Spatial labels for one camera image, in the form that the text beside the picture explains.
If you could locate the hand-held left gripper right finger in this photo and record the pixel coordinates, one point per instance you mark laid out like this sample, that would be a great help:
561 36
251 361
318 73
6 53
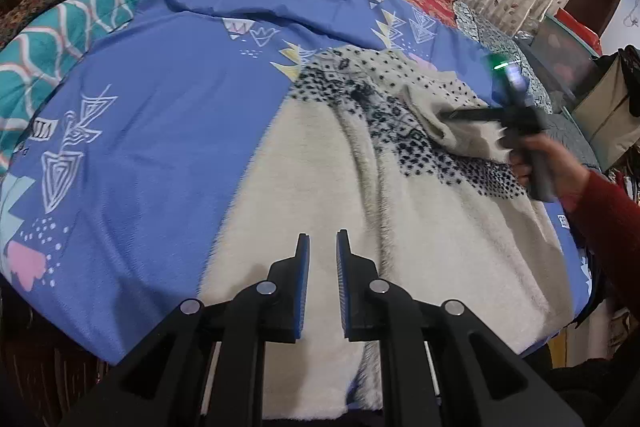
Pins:
341 277

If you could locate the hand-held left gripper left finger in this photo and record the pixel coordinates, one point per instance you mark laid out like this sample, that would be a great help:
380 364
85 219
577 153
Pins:
303 277

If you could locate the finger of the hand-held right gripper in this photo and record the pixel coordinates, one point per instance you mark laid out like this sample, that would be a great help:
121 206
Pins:
475 114

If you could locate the white fluffy black-patterned sweater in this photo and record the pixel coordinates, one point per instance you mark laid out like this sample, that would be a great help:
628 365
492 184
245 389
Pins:
310 167

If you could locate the person's right forearm red sleeve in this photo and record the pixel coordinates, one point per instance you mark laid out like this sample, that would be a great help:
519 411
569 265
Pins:
610 227

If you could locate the person's right hand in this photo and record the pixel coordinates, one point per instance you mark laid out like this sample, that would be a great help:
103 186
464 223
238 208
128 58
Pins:
565 169

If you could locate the clear storage box red lid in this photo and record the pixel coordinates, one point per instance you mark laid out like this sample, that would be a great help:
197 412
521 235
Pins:
565 52

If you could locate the beige fabric storage bag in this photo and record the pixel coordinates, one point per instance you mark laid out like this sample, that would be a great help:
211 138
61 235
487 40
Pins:
612 117

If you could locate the dark brown wooden cabinet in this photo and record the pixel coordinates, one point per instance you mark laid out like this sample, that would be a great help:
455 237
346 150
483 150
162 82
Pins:
592 2

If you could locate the blue printed bed sheet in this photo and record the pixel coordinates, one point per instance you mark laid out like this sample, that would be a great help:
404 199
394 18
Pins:
165 107

